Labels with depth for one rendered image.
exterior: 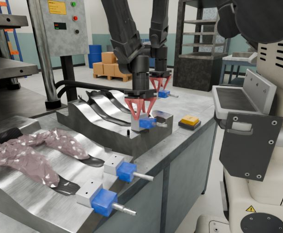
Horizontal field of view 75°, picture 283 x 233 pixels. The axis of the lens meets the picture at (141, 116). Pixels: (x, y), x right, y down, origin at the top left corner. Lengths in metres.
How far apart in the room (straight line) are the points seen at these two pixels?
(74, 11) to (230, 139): 1.26
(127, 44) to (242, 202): 0.52
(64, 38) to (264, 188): 1.30
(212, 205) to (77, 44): 1.55
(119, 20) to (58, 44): 0.90
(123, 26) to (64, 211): 0.45
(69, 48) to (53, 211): 1.13
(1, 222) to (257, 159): 0.59
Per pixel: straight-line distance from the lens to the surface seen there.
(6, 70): 1.21
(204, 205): 1.65
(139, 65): 0.59
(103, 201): 0.44
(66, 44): 1.41
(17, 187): 0.52
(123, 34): 0.54
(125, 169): 0.51
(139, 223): 0.86
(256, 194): 0.58
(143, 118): 0.63
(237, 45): 7.07
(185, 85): 4.79
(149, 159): 0.66
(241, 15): 0.31
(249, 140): 0.46
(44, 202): 0.50
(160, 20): 0.81
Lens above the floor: 1.19
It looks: 23 degrees down
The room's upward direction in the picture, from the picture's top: straight up
